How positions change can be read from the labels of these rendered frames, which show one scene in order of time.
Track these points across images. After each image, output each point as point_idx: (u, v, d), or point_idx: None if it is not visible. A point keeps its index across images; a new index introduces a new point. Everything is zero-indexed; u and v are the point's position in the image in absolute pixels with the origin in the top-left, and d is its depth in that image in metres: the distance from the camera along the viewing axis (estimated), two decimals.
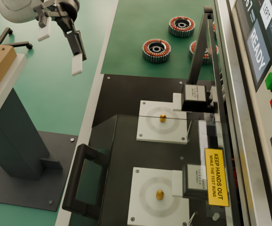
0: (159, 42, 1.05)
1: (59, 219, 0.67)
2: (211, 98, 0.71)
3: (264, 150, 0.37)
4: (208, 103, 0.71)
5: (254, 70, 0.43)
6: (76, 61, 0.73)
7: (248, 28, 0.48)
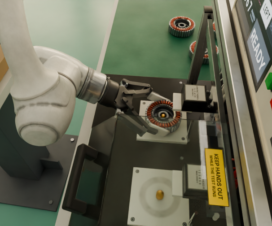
0: (169, 107, 0.81)
1: (59, 219, 0.67)
2: (211, 98, 0.71)
3: (264, 150, 0.37)
4: (208, 103, 0.71)
5: (254, 70, 0.43)
6: (156, 99, 0.83)
7: (248, 28, 0.48)
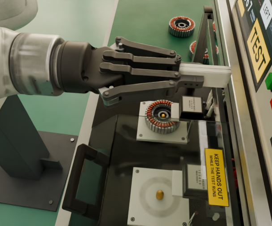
0: (169, 107, 0.81)
1: (59, 219, 0.67)
2: (207, 109, 0.75)
3: (264, 150, 0.37)
4: (204, 114, 0.75)
5: (254, 70, 0.43)
6: (197, 76, 0.37)
7: (248, 28, 0.48)
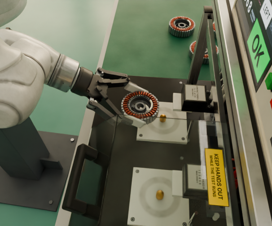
0: (147, 98, 0.78)
1: (59, 219, 0.67)
2: (211, 98, 0.71)
3: (264, 150, 0.37)
4: (208, 103, 0.71)
5: (254, 70, 0.43)
6: (133, 89, 0.80)
7: (248, 28, 0.48)
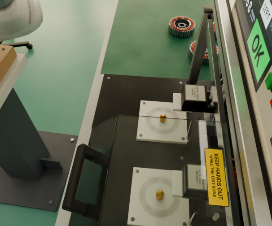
0: None
1: (59, 219, 0.67)
2: (211, 98, 0.71)
3: (264, 150, 0.37)
4: (208, 103, 0.71)
5: (254, 70, 0.43)
6: None
7: (248, 28, 0.48)
